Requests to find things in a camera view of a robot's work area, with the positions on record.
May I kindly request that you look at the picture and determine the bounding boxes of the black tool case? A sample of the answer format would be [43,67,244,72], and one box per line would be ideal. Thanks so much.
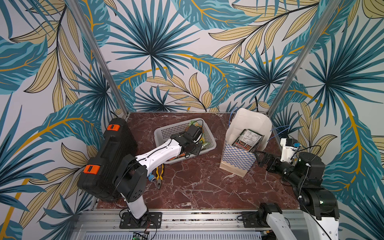
[77,118,138,203]

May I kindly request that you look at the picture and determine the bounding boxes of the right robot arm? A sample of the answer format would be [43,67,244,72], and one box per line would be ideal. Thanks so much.
[255,152,340,240]

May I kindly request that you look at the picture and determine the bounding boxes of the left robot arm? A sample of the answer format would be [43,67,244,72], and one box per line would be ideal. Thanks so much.
[113,129,203,222]

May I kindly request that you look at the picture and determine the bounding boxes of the grey plastic basket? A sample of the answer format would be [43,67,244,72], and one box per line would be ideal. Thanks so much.
[154,118,217,164]

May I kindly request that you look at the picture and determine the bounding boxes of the white blue checkered paper bag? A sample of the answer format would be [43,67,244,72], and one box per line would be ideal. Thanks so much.
[220,108,272,178]

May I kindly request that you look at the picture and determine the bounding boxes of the large dark seasoning packet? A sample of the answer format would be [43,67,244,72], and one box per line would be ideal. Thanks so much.
[232,129,264,153]

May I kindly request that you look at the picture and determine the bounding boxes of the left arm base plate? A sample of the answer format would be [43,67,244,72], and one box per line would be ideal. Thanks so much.
[119,212,163,230]

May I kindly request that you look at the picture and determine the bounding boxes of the green orange condiment packet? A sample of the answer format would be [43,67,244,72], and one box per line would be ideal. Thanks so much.
[199,133,212,150]

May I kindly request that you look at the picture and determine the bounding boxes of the blue handled tool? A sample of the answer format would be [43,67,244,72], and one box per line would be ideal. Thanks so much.
[148,174,156,182]

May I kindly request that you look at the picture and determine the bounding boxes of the aluminium front rail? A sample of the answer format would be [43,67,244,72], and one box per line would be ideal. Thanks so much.
[71,209,313,232]

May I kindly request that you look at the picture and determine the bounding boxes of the left aluminium corner post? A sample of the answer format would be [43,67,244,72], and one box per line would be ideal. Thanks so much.
[67,0,130,119]

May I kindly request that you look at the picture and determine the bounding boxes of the right aluminium corner post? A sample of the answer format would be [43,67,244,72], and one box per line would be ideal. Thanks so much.
[267,0,341,118]

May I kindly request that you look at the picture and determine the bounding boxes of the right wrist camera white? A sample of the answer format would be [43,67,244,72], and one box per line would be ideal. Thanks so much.
[280,138,301,164]

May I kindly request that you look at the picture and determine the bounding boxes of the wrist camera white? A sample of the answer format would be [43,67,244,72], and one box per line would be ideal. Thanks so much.
[280,138,301,164]
[186,125,203,142]

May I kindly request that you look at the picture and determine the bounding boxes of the aluminium corner post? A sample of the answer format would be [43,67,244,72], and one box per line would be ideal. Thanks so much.
[67,0,130,119]
[267,0,341,118]

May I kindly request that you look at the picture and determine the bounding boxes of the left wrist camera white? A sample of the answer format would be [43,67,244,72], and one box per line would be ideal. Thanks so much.
[186,125,203,142]

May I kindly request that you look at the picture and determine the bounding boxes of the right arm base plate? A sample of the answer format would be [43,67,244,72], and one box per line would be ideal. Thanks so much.
[241,211,270,228]

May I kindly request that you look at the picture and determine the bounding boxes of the yellow black pliers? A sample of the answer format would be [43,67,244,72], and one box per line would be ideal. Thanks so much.
[156,164,165,190]

